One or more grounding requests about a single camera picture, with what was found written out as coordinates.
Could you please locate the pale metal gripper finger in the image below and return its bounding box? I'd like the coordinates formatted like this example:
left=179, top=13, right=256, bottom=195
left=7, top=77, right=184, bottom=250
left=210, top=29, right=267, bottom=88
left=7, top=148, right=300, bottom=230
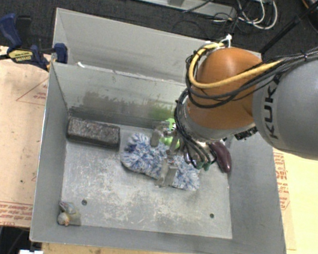
left=148, top=121, right=165, bottom=149
left=155, top=158, right=178, bottom=190

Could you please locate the green toy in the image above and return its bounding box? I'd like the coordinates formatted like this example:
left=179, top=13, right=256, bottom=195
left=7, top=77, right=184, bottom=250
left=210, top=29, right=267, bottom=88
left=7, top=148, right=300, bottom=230
left=158, top=117, right=185, bottom=150

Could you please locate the blue and white fluffy cloth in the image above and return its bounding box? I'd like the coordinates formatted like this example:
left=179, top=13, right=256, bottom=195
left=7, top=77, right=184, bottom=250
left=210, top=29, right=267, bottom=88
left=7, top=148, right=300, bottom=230
left=115, top=129, right=208, bottom=193

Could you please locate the purple toy eggplant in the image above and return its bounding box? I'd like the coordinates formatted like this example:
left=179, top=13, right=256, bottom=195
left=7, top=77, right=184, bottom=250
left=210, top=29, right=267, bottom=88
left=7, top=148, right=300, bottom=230
left=206, top=139, right=237, bottom=175

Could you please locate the grey metal bin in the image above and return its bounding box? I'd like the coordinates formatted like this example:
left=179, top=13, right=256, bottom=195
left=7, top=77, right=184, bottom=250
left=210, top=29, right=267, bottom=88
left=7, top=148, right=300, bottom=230
left=16, top=7, right=318, bottom=254

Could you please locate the dark grey flat block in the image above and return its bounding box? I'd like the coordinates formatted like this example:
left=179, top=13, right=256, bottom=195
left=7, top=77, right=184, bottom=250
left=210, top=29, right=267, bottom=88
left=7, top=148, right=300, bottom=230
left=65, top=116, right=124, bottom=151

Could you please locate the small grey toy animal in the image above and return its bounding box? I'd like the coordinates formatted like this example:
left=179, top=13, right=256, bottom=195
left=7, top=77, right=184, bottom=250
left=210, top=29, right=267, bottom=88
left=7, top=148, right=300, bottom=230
left=55, top=199, right=86, bottom=230

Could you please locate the brown cardboard board red print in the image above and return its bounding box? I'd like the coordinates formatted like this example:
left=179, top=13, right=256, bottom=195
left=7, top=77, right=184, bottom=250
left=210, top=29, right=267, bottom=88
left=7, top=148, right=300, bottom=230
left=0, top=45, right=318, bottom=254

